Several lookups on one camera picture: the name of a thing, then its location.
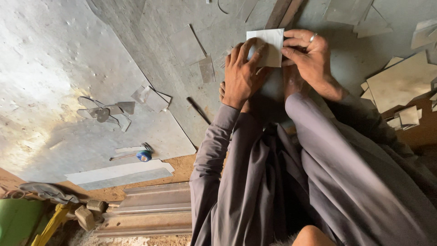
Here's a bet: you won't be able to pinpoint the heap of grey sheet offcuts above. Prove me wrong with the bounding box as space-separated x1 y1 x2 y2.
322 0 394 39

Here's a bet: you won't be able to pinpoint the large shiny dented metal sheet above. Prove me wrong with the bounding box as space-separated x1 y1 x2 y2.
0 0 197 184

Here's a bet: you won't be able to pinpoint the slanted grey metal strip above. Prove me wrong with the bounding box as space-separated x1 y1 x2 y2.
236 0 259 23

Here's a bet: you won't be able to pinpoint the bent pale metal piece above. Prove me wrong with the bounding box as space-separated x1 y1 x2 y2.
410 19 437 50

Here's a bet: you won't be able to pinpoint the person's grey clothing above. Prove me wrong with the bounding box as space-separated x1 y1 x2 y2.
189 92 437 246

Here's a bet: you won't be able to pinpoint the folded metal offcut pieces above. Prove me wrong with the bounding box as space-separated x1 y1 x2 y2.
131 85 172 114

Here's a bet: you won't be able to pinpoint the cluster of curved metal scraps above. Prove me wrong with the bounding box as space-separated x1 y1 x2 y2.
76 96 136 133

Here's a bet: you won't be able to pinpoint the stack of ribbed metal profiles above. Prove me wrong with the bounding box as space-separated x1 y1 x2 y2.
93 182 193 238

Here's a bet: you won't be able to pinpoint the green container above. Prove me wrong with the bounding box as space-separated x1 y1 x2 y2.
0 198 46 246

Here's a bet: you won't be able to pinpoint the stack of large tan sheets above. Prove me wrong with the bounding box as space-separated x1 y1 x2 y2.
360 51 437 114

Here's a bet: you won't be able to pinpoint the large dull grey metal sheet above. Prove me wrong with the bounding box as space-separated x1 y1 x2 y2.
85 0 437 148

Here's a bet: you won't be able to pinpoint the person's left hand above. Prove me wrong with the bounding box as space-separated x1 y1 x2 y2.
222 37 270 110

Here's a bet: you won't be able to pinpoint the person's right hand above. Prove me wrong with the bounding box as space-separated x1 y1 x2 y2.
281 29 345 102

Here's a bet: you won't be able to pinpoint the stack of small square sheets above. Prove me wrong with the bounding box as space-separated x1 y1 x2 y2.
386 105 423 131

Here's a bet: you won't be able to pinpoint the long pale metal strip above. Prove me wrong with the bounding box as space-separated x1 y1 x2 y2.
64 159 175 185

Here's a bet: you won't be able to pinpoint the yellow tool handle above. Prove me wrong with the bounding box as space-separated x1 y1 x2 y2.
30 203 73 246

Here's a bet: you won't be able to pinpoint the small pale stone block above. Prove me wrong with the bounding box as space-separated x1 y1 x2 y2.
86 200 106 213

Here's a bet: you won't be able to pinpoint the person's right foot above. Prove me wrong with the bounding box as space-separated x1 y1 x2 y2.
282 64 310 102

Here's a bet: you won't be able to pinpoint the dark metal rod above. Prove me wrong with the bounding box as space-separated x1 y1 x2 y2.
186 97 212 126

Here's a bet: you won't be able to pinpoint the brown wooden plank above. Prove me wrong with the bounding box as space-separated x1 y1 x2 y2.
264 0 305 30

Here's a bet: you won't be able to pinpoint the grey metal snips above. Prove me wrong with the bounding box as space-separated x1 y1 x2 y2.
18 182 80 204

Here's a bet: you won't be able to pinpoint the square grey metal offcut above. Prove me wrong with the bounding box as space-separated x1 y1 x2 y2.
168 24 208 67

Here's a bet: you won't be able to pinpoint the small pale square metal sheet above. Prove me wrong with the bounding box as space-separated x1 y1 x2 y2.
246 28 285 68

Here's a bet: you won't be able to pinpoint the long grey metal strip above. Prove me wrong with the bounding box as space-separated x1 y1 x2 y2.
78 167 174 191

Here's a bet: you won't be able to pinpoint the small narrow metal offcut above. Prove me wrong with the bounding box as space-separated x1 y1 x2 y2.
199 54 216 85

